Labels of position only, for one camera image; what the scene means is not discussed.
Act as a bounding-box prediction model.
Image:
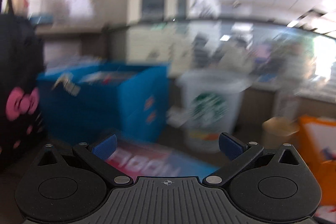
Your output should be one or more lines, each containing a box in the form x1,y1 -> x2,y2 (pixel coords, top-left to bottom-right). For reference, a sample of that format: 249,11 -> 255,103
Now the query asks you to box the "clear plastic cup green logo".
178,71 -> 245,153

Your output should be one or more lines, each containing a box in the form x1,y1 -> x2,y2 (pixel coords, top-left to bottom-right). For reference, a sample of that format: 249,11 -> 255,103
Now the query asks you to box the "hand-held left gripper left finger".
35,134 -> 132,188

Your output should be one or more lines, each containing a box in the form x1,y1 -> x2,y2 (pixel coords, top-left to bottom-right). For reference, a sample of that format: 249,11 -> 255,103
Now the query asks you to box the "paper cup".
262,117 -> 300,136

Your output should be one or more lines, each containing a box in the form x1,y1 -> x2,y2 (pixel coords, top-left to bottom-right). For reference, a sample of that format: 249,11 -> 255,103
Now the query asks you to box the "red and blue flat packet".
104,142 -> 221,183

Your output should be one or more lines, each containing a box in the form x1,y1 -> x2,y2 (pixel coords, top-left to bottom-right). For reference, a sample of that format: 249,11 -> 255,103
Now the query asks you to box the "orange cardboard box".
297,115 -> 336,215

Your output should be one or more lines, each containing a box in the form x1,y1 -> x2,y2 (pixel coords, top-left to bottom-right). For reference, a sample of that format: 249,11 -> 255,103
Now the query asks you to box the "black bag pink bow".
0,13 -> 48,172

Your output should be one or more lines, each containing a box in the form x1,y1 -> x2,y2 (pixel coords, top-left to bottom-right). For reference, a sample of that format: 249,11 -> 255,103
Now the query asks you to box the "blue cardboard box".
37,62 -> 170,144

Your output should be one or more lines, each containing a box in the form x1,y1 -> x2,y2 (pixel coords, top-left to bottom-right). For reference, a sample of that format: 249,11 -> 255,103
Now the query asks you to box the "frosted glass partition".
108,18 -> 336,98

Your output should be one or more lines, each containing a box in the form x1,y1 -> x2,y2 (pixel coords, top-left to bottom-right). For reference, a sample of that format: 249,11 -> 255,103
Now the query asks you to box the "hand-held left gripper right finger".
202,132 -> 305,188

